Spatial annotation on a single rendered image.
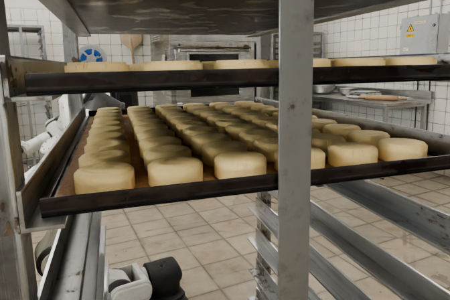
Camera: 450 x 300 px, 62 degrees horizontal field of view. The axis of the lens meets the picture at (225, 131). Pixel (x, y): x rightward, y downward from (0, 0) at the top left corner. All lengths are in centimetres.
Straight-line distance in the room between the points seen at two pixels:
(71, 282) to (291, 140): 24
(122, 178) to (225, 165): 9
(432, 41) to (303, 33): 460
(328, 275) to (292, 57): 51
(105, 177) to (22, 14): 536
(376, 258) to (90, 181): 44
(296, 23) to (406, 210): 32
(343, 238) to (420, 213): 19
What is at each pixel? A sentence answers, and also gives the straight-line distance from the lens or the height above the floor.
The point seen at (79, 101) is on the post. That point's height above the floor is 126.
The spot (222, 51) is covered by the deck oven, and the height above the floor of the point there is 151.
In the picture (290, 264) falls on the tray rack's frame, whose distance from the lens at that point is 36.
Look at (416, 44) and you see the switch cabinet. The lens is 503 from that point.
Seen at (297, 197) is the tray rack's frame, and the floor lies 121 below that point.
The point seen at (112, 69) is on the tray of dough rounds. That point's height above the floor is 133.
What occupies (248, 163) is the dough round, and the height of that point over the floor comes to 124.
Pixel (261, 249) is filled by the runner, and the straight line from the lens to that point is 102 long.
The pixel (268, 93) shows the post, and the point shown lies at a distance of 96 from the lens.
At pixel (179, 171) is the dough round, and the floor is 124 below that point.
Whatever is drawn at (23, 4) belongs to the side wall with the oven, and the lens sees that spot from 566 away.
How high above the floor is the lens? 133
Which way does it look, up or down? 10 degrees down
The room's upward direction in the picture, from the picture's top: 1 degrees counter-clockwise
